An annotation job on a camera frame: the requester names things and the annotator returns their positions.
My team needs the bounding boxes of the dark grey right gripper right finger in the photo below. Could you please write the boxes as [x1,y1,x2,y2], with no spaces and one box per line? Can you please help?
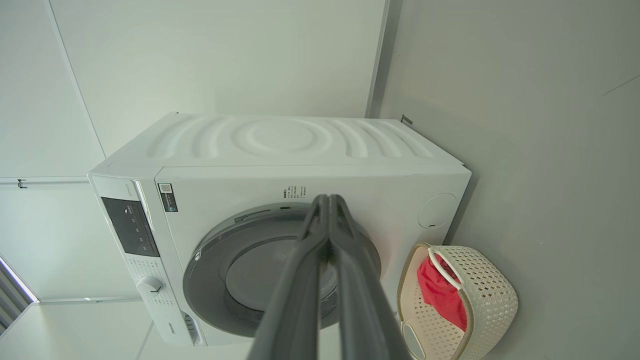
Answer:
[327,194,413,360]

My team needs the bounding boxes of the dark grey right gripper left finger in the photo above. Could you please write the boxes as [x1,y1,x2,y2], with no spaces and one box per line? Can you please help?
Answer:
[247,194,331,360]

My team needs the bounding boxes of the red garment white stripes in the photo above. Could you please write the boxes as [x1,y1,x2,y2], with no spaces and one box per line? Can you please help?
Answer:
[417,253,469,333]

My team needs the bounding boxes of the black round glass washer door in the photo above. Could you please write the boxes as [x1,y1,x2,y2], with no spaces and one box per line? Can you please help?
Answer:
[182,202,382,339]

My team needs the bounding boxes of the cream perforated laundry basket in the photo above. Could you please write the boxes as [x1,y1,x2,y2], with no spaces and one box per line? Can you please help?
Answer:
[396,242,520,360]

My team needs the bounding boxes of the white front-load washing machine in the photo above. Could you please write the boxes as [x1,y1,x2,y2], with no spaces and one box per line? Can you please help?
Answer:
[87,112,473,347]

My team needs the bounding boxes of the black QR code sticker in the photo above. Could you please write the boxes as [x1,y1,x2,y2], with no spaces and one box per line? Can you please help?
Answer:
[157,182,179,213]

